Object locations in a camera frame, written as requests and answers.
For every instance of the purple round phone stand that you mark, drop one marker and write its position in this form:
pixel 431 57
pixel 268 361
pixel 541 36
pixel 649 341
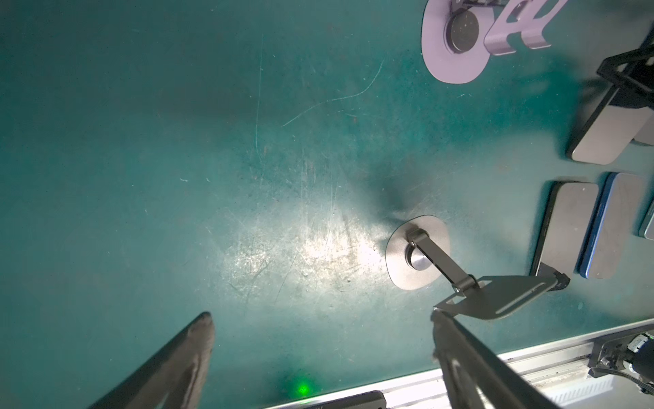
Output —
pixel 458 38

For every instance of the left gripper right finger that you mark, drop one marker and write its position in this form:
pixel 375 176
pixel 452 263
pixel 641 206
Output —
pixel 473 373

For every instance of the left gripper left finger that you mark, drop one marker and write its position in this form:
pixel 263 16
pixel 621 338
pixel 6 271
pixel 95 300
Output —
pixel 173 377

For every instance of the dark grey round stand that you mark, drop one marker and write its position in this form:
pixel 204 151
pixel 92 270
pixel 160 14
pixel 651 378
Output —
pixel 419 251

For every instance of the blue edged phone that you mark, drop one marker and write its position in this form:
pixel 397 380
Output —
pixel 612 224

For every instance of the right black mount plate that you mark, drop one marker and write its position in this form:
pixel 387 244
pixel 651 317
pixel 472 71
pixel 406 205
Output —
pixel 627 354

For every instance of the black phone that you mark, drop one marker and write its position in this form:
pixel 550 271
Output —
pixel 564 229
pixel 619 119
pixel 646 230

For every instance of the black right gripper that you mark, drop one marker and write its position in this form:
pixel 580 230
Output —
pixel 631 76

